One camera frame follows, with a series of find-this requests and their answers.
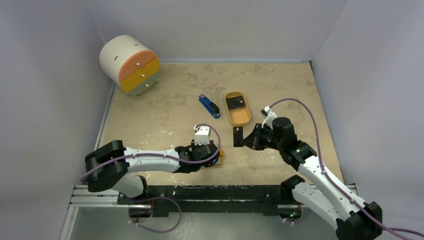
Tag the black credit card stack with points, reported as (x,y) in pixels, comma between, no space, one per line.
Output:
(235,102)

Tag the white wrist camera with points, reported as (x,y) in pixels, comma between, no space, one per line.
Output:
(202,135)
(268,116)

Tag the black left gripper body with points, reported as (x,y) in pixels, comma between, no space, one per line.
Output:
(194,146)

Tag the white round mini drawer chest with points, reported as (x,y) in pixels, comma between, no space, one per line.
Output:
(131,65)

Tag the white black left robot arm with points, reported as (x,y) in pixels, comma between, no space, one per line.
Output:
(111,166)

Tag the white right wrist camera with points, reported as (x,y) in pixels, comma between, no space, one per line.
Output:
(268,116)

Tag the blue black stapler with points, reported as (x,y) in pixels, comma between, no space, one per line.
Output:
(210,106)

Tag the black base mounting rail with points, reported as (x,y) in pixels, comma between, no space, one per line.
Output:
(268,200)

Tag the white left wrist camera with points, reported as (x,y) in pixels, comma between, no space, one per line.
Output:
(202,135)

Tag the orange oval tray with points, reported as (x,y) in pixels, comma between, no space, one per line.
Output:
(238,117)

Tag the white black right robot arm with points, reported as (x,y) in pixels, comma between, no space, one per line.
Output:
(317,188)

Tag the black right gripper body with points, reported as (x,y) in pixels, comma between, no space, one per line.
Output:
(257,137)

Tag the orange leather card holder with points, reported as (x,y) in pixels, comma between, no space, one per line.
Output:
(221,158)

